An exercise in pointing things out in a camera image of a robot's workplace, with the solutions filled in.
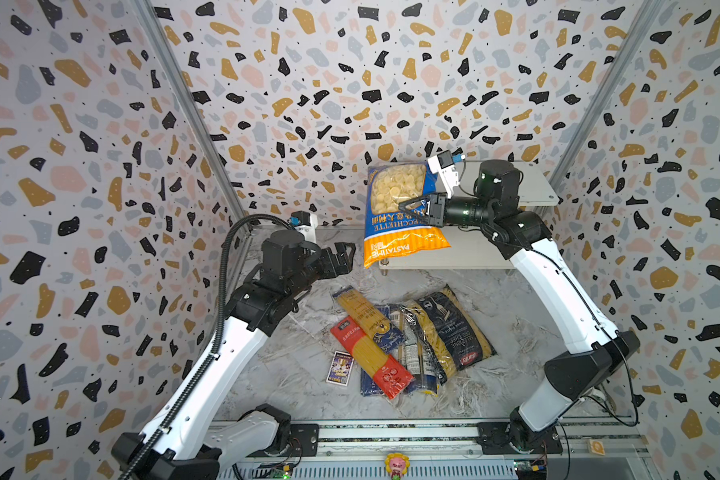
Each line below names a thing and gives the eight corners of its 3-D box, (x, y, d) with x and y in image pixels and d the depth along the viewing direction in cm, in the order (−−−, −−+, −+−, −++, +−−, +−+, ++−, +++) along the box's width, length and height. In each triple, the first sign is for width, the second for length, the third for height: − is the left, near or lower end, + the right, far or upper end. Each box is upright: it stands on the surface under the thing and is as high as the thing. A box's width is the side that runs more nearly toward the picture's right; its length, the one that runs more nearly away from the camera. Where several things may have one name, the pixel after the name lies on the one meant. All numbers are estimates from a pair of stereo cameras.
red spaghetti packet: (391, 403, 81) (392, 396, 76) (332, 336, 94) (329, 325, 88) (410, 384, 84) (412, 376, 79) (350, 321, 97) (349, 311, 92)
